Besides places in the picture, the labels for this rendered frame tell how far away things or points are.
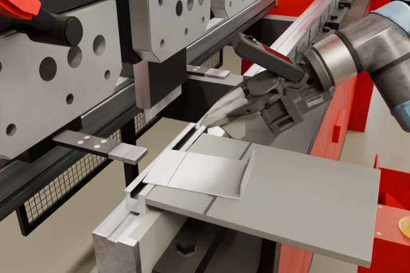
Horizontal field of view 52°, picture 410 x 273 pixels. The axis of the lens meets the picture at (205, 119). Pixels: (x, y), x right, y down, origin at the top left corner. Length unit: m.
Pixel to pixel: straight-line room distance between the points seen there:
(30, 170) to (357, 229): 0.50
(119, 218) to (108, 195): 1.67
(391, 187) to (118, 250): 0.67
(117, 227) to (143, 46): 0.24
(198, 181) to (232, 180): 0.04
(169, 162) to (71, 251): 1.41
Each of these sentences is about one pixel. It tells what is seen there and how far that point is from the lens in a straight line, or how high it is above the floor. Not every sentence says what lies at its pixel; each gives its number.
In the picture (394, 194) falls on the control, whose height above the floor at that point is 0.75.
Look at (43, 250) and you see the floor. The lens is 2.01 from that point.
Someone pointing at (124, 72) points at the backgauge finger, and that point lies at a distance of 0.93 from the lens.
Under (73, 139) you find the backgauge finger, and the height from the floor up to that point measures 1.00.
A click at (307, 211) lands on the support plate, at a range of 0.52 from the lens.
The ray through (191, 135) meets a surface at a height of 0.99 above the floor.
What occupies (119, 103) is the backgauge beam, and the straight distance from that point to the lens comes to 0.91.
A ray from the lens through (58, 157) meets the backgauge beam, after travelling 0.79.
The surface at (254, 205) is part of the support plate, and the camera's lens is 0.52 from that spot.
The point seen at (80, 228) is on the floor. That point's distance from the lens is 2.07.
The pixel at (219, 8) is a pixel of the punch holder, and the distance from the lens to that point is 0.60.
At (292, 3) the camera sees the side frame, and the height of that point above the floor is 0.77.
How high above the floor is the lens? 1.32
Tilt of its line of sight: 27 degrees down
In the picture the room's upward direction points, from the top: straight up
